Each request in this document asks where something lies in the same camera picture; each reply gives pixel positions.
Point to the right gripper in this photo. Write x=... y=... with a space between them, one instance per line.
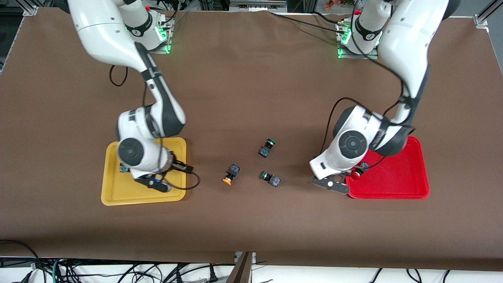
x=173 y=160

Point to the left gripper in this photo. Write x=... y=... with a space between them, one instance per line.
x=355 y=171

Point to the yellow push button switch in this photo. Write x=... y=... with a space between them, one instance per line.
x=124 y=169
x=234 y=170

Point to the red push button switch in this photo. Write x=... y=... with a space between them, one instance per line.
x=364 y=165

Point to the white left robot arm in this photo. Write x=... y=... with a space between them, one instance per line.
x=408 y=39

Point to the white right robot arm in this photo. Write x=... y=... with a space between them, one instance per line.
x=102 y=35

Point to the yellow plastic tray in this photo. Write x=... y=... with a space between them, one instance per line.
x=118 y=192

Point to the red plastic tray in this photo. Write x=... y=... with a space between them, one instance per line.
x=404 y=177

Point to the brown table cover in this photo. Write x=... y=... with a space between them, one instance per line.
x=251 y=90

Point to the black power plug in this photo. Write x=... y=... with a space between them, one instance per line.
x=213 y=275

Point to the brown table support beam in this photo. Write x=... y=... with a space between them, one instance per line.
x=241 y=271

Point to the colourful background object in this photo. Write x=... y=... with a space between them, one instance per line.
x=333 y=4

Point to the grey metal rack device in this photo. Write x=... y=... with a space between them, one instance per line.
x=255 y=6

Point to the green push button switch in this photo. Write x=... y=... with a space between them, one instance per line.
x=264 y=151
x=275 y=181

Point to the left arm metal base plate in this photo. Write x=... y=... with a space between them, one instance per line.
x=346 y=55

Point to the metal table bracket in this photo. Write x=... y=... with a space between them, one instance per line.
x=237 y=257

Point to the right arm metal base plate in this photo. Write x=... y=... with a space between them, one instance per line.
x=167 y=48

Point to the aluminium frame corner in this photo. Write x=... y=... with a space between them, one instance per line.
x=30 y=10
x=481 y=20

